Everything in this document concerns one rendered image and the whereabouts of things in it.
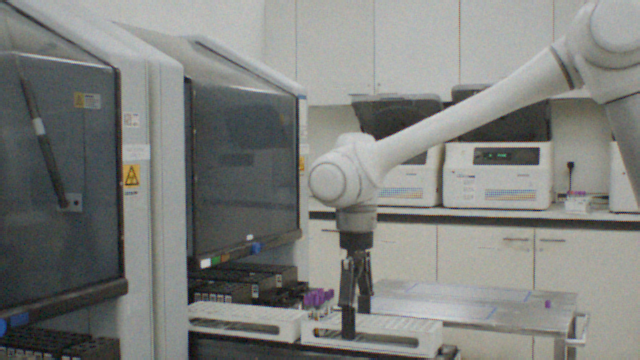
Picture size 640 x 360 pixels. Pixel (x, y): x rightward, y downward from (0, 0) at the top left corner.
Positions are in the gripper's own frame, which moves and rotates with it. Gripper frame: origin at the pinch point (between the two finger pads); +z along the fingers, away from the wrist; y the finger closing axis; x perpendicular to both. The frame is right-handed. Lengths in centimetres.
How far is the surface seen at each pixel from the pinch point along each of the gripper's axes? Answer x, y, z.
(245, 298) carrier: 36.6, 16.8, 1.1
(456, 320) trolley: -17.1, 25.6, 4.3
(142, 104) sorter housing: 38, -24, -48
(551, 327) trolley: -39.3, 26.7, 4.4
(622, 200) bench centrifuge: -61, 230, -10
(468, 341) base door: 14, 228, 68
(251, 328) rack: 28.5, 4.6, 5.2
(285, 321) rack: 14.9, -5.1, -0.1
